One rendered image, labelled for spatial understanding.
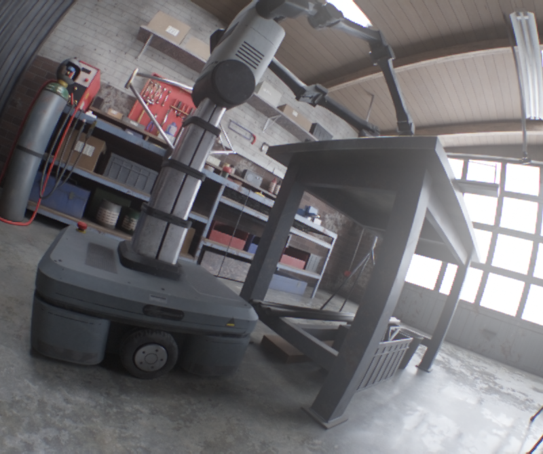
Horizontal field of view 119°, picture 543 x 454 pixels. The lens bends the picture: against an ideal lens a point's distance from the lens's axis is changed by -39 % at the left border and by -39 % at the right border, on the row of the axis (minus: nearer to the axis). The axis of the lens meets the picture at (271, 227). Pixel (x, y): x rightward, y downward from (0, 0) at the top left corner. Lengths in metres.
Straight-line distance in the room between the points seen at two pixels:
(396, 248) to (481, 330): 3.27
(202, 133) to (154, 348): 0.63
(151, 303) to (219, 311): 0.19
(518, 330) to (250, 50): 3.95
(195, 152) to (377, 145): 0.55
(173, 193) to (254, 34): 0.59
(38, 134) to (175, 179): 1.23
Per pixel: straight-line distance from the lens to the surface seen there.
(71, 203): 2.05
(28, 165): 1.83
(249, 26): 0.97
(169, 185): 0.79
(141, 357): 0.72
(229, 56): 0.90
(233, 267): 2.42
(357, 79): 3.46
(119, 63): 3.00
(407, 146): 0.76
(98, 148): 2.01
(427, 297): 4.08
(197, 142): 0.83
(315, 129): 3.55
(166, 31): 2.93
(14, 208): 1.87
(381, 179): 0.90
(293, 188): 1.14
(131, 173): 2.03
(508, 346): 3.96
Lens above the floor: 0.47
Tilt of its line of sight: 3 degrees up
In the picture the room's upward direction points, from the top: 21 degrees clockwise
